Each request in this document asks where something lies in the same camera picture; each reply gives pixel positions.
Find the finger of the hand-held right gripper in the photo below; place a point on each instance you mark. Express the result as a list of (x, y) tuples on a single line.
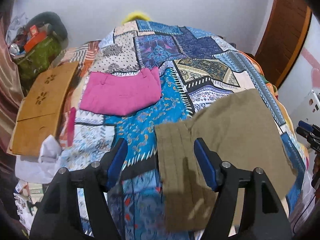
[(305, 126)]

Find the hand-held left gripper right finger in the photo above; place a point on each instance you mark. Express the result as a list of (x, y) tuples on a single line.
[(203, 158)]

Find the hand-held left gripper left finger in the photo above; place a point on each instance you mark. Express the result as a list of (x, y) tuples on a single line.
[(117, 158)]

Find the olive khaki pants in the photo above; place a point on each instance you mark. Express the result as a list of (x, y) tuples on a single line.
[(232, 125)]

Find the folded pink pants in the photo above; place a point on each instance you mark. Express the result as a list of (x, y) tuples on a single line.
[(120, 93)]

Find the white cloth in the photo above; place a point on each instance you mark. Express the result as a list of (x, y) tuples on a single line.
[(41, 165)]

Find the patchwork printed blanket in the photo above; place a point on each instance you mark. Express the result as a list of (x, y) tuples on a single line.
[(160, 80)]

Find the carved wooden board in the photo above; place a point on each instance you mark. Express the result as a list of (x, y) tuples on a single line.
[(42, 107)]

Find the brown wooden door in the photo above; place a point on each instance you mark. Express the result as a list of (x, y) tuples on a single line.
[(282, 32)]

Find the green printed bag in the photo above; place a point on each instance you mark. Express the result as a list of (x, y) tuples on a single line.
[(37, 57)]

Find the pink satin curtain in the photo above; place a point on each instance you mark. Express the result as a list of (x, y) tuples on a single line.
[(8, 80)]

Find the yellow fluffy pillow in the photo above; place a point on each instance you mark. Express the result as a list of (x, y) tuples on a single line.
[(135, 18)]

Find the orange box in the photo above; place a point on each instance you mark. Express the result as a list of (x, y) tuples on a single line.
[(33, 41)]

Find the dark grey cushion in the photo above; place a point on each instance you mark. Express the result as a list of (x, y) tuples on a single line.
[(51, 25)]

